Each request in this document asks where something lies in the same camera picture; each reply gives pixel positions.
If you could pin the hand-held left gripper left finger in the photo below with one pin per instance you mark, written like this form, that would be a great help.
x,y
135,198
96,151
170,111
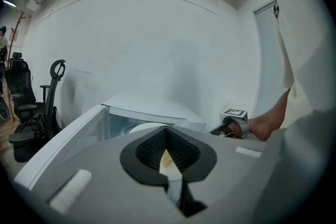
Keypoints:
x,y
99,165

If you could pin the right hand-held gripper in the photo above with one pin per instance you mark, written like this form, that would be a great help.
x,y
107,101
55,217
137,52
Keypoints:
x,y
237,119

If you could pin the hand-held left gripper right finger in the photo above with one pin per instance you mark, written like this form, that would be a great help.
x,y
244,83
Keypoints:
x,y
225,165

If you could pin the white microwave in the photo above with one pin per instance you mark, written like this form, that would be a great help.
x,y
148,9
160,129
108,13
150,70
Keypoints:
x,y
78,133

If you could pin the person's right forearm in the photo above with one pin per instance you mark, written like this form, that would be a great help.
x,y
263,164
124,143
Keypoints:
x,y
279,108

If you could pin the person's right hand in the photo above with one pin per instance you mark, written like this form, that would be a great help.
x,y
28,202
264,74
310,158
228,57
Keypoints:
x,y
258,127

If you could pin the black mesh office chair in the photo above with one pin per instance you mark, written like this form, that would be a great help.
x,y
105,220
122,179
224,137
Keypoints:
x,y
19,78

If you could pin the person's white shirt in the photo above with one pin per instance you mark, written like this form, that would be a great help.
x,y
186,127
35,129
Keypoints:
x,y
299,34

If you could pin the orange coat stand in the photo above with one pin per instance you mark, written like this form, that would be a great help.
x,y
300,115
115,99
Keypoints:
x,y
14,34

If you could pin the ceiling tube light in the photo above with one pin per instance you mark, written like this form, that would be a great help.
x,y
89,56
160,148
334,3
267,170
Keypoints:
x,y
9,3

